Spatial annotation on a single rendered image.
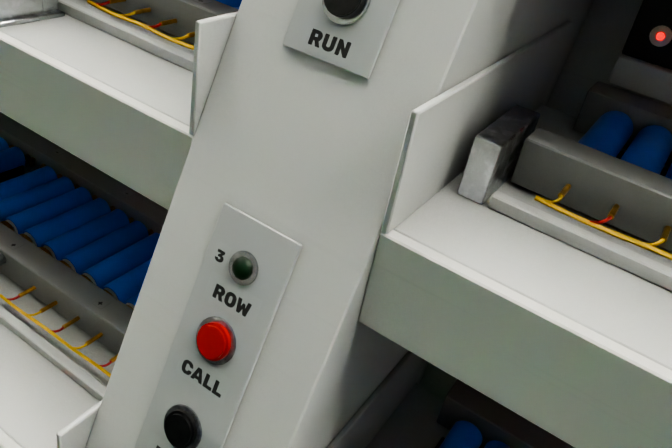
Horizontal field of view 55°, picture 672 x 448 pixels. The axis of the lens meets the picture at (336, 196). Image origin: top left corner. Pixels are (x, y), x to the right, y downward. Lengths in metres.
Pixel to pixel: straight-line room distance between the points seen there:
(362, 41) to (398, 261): 0.08
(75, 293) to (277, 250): 0.20
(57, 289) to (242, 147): 0.21
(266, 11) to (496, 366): 0.16
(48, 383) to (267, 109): 0.22
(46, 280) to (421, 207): 0.26
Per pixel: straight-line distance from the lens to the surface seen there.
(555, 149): 0.29
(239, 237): 0.27
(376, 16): 0.25
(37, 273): 0.45
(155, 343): 0.31
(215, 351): 0.28
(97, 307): 0.43
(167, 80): 0.34
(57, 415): 0.40
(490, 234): 0.26
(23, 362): 0.43
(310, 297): 0.26
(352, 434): 0.35
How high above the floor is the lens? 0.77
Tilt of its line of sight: 11 degrees down
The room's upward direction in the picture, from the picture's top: 22 degrees clockwise
